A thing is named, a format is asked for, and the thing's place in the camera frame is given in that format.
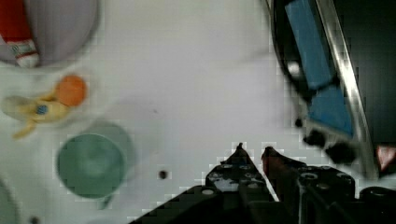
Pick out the orange toy fruit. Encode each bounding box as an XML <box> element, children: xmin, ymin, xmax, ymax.
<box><xmin>55</xmin><ymin>75</ymin><xmax>88</xmax><ymax>106</ymax></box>

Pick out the black toaster oven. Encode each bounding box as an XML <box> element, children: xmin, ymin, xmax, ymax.
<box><xmin>315</xmin><ymin>0</ymin><xmax>396</xmax><ymax>178</ymax></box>

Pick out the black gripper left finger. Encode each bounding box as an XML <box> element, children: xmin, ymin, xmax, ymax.
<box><xmin>205</xmin><ymin>143</ymin><xmax>274</xmax><ymax>224</ymax></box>

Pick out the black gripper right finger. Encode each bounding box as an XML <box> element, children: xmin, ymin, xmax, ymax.
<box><xmin>262</xmin><ymin>147</ymin><xmax>355</xmax><ymax>224</ymax></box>

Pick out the green mug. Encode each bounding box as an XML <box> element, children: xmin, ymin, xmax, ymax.
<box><xmin>56</xmin><ymin>120</ymin><xmax>134</xmax><ymax>210</ymax></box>

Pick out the lilac round plate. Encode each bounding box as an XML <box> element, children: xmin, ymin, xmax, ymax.
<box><xmin>0</xmin><ymin>0</ymin><xmax>101</xmax><ymax>69</ymax></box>

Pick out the peeled toy banana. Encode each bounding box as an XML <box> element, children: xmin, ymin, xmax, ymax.
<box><xmin>1</xmin><ymin>95</ymin><xmax>71</xmax><ymax>139</ymax></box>

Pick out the red ketchup bottle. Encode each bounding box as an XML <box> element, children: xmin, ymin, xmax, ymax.
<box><xmin>0</xmin><ymin>0</ymin><xmax>39</xmax><ymax>68</ymax></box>

